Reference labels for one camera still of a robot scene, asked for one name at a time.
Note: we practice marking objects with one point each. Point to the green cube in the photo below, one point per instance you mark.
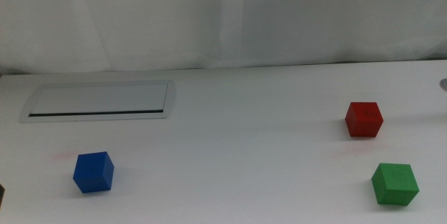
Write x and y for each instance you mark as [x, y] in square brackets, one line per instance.
[394, 185]

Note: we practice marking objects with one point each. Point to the red cube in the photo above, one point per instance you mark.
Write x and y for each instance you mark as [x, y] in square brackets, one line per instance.
[363, 121]

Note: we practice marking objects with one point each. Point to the white backdrop curtain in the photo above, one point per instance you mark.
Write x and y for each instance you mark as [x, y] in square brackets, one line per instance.
[174, 18]

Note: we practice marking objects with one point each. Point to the grey round table grommet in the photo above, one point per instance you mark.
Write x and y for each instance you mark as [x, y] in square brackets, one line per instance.
[444, 85]

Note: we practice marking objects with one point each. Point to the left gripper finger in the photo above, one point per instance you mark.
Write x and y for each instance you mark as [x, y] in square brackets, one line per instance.
[1, 196]

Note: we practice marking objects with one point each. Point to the blue cube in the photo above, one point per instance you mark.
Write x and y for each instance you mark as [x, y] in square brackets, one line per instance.
[92, 173]

